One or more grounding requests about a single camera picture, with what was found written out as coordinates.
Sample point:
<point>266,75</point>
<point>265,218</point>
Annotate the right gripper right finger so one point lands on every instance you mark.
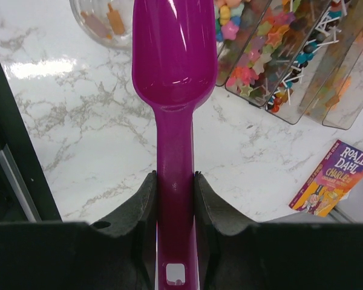
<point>235,252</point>

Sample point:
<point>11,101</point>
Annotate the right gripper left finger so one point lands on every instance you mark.
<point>116,252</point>

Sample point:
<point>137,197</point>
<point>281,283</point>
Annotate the clear bin popsicle candies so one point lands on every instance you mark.
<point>334,97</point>

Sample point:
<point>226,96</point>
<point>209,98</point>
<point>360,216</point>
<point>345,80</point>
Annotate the magenta plastic scoop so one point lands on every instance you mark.
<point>174,69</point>

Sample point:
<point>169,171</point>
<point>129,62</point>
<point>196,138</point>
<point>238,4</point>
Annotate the clear bin opaque star candies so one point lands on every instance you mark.
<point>235,23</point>

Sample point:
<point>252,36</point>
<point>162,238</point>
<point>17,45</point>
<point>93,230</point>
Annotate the clear bin translucent star candies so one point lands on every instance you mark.
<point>272,48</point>

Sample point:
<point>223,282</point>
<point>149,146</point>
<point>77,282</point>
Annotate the clear bin lollipops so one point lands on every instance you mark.
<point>285,101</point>

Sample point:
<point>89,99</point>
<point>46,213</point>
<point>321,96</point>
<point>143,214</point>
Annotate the Roald Dahl paperback book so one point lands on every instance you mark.
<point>338,172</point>

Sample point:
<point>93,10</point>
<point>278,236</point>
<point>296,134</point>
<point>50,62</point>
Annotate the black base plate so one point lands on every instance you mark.
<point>24,192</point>

